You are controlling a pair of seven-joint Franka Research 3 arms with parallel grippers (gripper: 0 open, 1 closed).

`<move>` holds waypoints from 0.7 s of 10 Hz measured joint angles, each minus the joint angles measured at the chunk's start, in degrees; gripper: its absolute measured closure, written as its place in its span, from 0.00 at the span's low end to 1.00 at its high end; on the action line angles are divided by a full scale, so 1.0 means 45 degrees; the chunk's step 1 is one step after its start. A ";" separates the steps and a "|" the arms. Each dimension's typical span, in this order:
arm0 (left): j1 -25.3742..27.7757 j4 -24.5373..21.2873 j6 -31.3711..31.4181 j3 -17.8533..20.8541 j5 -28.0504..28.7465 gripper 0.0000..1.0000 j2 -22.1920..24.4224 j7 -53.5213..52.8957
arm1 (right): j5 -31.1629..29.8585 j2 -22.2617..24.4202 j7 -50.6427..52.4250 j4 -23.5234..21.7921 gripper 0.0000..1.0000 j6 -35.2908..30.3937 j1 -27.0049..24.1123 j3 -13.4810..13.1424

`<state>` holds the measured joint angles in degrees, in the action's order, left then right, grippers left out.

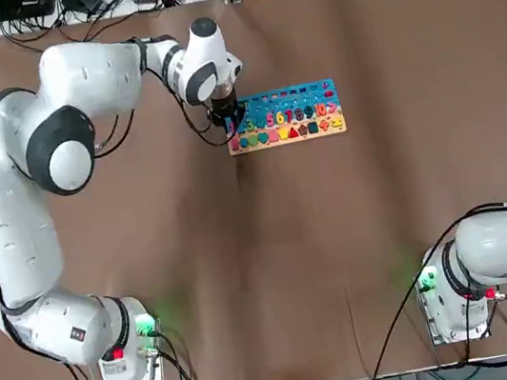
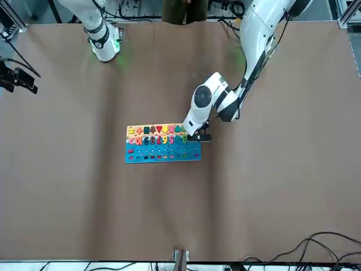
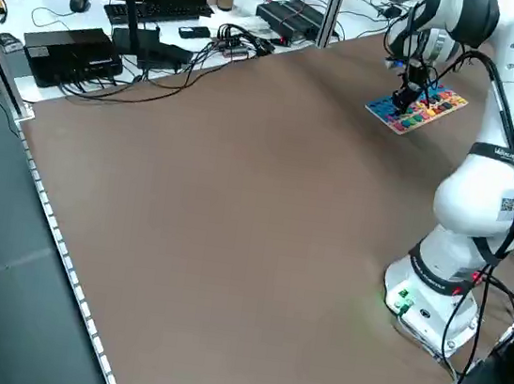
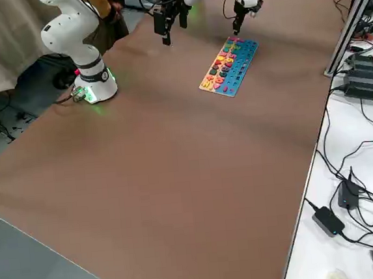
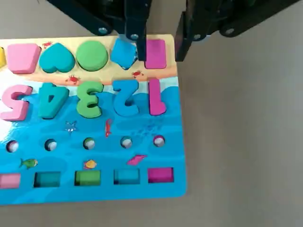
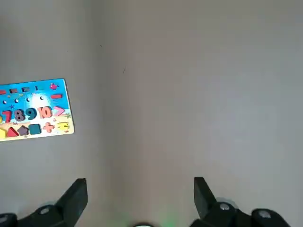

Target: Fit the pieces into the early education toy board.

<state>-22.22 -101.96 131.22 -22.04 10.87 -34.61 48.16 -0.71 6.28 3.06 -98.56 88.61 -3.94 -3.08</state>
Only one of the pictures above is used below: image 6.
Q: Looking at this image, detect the dark blue square piece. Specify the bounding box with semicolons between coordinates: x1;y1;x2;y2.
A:
29;124;42;135

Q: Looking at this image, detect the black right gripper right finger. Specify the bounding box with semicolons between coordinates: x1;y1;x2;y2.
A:
190;176;292;227

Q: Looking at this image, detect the pink greater-than sign piece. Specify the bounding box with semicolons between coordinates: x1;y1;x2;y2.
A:
53;106;66;117

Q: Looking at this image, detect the orange number ten piece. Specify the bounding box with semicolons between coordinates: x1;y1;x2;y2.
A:
39;106;53;119

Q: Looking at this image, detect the brown number eight piece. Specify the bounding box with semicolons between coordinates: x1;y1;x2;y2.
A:
14;108;26;122

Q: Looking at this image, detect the dark blue number nine piece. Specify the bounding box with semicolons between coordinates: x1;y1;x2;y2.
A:
25;107;38;121

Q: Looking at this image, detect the red triangle piece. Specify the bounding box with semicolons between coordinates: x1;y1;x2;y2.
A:
6;127;19;138

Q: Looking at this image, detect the yellow equals sign piece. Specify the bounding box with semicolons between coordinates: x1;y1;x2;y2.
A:
56;122;70;132

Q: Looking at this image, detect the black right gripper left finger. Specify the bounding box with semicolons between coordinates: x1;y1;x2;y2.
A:
0;178;89;227

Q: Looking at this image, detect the blue wooden toy board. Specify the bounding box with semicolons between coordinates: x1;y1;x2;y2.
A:
0;78;75;142

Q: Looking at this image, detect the red number seven piece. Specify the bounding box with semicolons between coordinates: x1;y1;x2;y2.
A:
2;109;13;123

